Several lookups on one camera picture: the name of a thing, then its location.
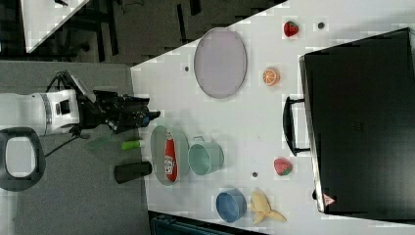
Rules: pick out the toy orange half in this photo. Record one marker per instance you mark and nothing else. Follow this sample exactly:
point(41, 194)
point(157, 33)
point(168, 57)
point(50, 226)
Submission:
point(271, 76)

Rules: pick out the red toy strawberry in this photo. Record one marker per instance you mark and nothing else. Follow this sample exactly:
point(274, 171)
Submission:
point(291, 29)

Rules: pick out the dark blue rail frame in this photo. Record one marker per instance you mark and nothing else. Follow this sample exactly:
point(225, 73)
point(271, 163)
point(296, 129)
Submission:
point(167, 224)

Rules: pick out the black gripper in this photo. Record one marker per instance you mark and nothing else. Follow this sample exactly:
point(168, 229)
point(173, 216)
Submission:
point(119, 112)

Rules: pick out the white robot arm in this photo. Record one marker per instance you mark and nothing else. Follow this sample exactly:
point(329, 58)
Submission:
point(69, 111)

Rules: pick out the blue bowl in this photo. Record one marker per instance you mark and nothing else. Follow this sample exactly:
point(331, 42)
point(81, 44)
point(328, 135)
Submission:
point(231, 205)

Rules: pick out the green metal cup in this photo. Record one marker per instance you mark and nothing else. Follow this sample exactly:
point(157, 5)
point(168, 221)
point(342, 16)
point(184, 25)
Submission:
point(205, 157)

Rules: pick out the green oval strainer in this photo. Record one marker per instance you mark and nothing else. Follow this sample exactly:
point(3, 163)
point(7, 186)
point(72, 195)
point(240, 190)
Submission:
point(157, 152)

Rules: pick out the black cylindrical cup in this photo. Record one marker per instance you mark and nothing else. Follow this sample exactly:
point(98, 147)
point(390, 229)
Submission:
point(128, 172)

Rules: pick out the purple oval plate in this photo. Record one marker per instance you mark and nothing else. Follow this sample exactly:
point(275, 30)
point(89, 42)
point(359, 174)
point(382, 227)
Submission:
point(220, 63)

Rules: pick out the pink toy strawberry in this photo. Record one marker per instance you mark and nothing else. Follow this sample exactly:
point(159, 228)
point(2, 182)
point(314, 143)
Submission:
point(283, 166)

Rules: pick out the red felt ketchup bottle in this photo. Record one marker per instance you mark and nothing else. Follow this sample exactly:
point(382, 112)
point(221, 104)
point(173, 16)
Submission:
point(170, 165)

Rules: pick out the black toaster oven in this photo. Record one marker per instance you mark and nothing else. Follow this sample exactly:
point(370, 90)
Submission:
point(359, 105)

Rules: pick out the peeled toy banana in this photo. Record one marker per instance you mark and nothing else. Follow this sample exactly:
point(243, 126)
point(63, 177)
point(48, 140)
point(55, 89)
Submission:
point(262, 210)

